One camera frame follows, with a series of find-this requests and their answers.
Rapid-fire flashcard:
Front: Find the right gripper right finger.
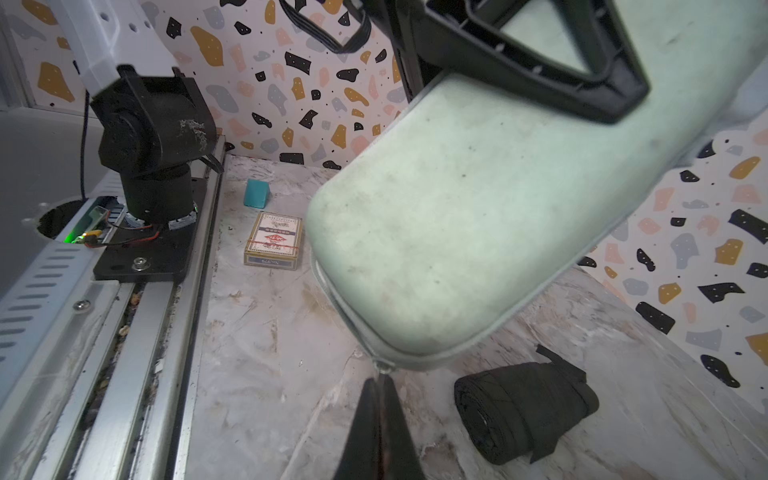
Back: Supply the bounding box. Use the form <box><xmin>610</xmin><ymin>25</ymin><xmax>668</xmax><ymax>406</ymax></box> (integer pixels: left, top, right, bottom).
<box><xmin>381</xmin><ymin>375</ymin><xmax>425</xmax><ymax>480</ymax></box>

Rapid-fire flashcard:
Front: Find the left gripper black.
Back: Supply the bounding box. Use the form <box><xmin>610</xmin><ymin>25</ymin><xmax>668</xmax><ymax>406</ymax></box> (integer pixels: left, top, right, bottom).
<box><xmin>359</xmin><ymin>0</ymin><xmax>652</xmax><ymax>126</ymax></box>

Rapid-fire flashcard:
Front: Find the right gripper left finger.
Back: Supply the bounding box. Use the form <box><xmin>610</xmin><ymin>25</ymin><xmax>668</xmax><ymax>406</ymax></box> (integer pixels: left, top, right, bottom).
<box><xmin>333</xmin><ymin>378</ymin><xmax>382</xmax><ymax>480</ymax></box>

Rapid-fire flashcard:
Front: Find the mint green zippered sleeve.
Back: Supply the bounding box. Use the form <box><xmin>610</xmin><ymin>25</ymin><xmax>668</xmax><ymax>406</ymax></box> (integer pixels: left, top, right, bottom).
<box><xmin>306</xmin><ymin>1</ymin><xmax>767</xmax><ymax>370</ymax></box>

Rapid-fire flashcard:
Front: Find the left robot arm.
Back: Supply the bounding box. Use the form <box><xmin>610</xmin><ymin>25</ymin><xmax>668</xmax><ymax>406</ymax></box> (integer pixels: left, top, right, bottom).
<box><xmin>50</xmin><ymin>1</ymin><xmax>650</xmax><ymax>228</ymax></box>

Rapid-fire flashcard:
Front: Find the black folded umbrella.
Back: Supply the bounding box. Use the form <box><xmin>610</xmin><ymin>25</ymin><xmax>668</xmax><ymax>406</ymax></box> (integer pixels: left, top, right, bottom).
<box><xmin>454</xmin><ymin>344</ymin><xmax>600</xmax><ymax>465</ymax></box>

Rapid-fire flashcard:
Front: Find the small teal block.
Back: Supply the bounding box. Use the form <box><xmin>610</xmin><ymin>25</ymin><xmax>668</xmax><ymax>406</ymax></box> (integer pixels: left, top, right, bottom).
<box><xmin>243</xmin><ymin>179</ymin><xmax>270</xmax><ymax>210</ymax></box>

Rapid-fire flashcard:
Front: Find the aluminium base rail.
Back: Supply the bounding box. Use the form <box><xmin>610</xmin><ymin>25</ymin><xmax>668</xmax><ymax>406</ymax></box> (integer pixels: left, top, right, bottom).
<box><xmin>0</xmin><ymin>107</ymin><xmax>229</xmax><ymax>480</ymax></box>

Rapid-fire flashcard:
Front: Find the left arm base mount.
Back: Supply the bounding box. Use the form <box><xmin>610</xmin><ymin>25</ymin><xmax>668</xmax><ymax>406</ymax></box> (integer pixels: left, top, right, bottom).
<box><xmin>87</xmin><ymin>165</ymin><xmax>207</xmax><ymax>282</ymax></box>

